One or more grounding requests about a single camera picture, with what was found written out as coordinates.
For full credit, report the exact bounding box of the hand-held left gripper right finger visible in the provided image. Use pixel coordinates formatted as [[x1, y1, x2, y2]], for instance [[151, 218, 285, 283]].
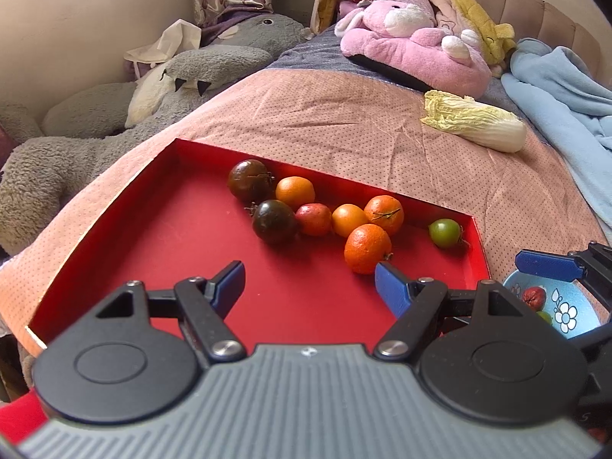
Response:
[[374, 260, 525, 361]]

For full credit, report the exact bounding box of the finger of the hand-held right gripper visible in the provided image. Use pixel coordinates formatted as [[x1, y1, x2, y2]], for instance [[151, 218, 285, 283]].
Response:
[[515, 249, 587, 283]]

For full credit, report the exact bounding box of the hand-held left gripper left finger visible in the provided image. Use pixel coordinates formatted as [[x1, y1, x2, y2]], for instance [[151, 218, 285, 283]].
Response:
[[96, 260, 247, 363]]

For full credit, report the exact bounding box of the blue flower-print bowl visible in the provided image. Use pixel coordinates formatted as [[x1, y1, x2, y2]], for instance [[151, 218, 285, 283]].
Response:
[[502, 270, 608, 341]]

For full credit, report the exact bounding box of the red shallow tray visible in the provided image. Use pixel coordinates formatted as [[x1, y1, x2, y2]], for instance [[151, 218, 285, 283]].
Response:
[[25, 138, 493, 350]]

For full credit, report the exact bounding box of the small smooth orange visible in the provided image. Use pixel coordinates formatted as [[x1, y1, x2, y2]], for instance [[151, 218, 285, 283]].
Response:
[[331, 204, 369, 238], [276, 176, 316, 207]]

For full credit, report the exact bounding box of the red round fruit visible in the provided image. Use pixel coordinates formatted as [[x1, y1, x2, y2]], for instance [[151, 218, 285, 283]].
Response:
[[295, 203, 332, 236]]

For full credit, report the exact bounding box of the red jujube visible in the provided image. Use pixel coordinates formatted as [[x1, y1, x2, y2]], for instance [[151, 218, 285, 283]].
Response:
[[521, 287, 547, 309]]

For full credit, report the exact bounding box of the large plain tangerine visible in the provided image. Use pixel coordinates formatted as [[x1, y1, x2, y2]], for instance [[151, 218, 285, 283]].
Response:
[[344, 224, 393, 275]]

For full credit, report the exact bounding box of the tangerine with stem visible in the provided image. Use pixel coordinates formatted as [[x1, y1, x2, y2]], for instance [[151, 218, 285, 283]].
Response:
[[364, 195, 405, 236]]

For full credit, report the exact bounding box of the dark brown tomato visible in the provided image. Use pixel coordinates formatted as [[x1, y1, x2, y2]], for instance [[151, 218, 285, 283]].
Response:
[[246, 199, 300, 246], [228, 159, 275, 202]]

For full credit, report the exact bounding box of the green tomato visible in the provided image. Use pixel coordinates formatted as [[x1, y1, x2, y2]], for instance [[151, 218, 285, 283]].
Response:
[[428, 218, 466, 249]]

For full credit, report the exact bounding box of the napa cabbage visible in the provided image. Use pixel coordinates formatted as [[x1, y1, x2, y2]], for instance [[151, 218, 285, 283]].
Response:
[[421, 90, 528, 154]]

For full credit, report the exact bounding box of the light blue blanket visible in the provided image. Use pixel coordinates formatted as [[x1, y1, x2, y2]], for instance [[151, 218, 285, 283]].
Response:
[[501, 38, 612, 235]]

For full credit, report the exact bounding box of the pink dotted blanket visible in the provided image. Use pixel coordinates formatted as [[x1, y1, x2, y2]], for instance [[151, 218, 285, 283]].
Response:
[[0, 64, 610, 359]]

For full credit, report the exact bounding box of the grey plush toy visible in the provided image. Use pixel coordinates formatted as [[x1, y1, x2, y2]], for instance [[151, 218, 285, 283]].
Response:
[[0, 13, 311, 255]]

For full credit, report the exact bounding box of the pink plush rabbit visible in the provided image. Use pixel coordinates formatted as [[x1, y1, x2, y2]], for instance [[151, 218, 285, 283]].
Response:
[[335, 0, 493, 98]]

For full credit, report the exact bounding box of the grey fleece blanket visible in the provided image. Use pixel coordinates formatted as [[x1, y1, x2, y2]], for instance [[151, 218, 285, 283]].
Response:
[[265, 26, 550, 146]]

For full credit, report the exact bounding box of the red cloth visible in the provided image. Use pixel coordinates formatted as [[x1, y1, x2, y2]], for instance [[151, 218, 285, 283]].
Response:
[[0, 387, 49, 446]]

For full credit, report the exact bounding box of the beige plastic bag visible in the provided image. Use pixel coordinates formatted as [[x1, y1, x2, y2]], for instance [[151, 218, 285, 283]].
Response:
[[124, 19, 202, 80]]

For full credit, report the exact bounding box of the beige upholstered headboard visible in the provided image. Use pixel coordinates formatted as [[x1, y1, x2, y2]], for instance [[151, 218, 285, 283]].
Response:
[[411, 0, 612, 82]]

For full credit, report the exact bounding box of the yellow plush toy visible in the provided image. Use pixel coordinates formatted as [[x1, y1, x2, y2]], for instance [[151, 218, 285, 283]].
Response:
[[442, 0, 519, 78]]

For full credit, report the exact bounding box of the purple cloth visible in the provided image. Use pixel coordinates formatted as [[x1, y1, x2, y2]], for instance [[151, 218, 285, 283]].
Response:
[[200, 5, 274, 45]]

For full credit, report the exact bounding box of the light pink printed cloth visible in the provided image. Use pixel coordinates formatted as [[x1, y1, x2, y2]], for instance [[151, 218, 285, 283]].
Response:
[[415, 0, 461, 35]]

